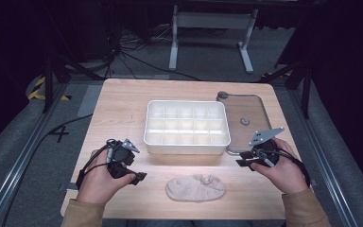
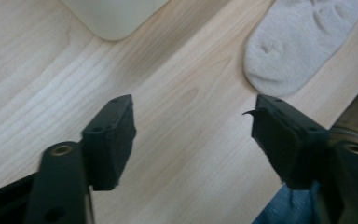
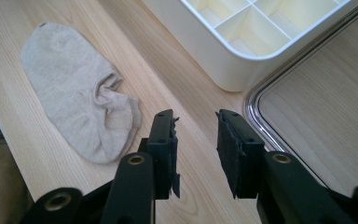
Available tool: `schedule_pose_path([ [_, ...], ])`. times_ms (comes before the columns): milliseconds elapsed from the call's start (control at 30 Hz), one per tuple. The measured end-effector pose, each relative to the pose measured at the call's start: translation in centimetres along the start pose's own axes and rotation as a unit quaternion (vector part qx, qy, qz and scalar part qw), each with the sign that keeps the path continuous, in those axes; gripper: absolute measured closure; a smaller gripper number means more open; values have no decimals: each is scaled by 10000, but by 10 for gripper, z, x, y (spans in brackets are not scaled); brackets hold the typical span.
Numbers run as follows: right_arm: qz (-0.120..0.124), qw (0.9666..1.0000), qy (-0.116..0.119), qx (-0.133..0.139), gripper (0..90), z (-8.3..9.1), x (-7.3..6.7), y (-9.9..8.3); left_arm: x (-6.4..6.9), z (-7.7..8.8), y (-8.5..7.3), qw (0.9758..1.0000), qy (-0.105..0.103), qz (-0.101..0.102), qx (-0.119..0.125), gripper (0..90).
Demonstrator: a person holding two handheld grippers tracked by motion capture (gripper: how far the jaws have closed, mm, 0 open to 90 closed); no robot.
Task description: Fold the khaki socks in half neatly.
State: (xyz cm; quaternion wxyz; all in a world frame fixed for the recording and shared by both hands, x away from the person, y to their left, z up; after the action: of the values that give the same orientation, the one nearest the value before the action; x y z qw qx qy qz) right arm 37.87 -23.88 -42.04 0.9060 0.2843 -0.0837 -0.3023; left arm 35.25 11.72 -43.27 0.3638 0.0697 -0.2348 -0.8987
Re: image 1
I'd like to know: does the aluminium floor rail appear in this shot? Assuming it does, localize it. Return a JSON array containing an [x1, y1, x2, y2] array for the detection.
[[0, 82, 70, 227], [286, 89, 361, 227]]

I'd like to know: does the right hand-held gripper cable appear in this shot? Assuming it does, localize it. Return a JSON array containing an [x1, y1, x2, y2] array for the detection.
[[257, 148, 312, 187]]

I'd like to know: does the grey metal stand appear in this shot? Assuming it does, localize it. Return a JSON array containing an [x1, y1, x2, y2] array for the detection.
[[168, 4, 260, 75]]

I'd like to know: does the beige sock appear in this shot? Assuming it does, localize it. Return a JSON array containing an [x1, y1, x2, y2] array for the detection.
[[165, 174, 227, 203]]

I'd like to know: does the left hand-held gripper cable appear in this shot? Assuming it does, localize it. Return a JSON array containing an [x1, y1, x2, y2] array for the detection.
[[75, 139, 118, 190]]

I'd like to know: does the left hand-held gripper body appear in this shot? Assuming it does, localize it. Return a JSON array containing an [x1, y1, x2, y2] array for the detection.
[[106, 138, 141, 180]]

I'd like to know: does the yellow black hazard tape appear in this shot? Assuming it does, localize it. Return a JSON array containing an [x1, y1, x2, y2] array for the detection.
[[26, 76, 73, 102]]

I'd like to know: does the black tripod stand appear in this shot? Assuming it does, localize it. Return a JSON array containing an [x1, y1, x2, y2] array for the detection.
[[42, 52, 106, 114], [258, 59, 314, 120]]

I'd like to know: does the bundle of floor cables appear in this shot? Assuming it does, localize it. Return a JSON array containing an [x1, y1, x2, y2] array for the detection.
[[106, 23, 202, 82]]

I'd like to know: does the person's left hand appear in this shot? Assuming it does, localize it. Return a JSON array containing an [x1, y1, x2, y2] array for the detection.
[[76, 149, 137, 205]]

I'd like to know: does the person's right hand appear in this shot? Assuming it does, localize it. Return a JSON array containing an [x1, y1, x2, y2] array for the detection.
[[250, 138, 310, 195]]

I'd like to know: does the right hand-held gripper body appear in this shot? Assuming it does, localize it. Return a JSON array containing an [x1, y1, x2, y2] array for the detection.
[[249, 127, 286, 168]]

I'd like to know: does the hand-held gripper cable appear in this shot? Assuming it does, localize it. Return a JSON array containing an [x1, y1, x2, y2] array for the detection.
[[75, 139, 118, 190], [257, 148, 312, 187]]

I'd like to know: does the white compartment storage box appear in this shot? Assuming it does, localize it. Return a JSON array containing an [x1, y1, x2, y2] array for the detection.
[[143, 99, 232, 156]]

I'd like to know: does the black floor cable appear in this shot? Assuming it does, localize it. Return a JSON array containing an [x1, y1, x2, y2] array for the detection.
[[1, 113, 95, 227]]

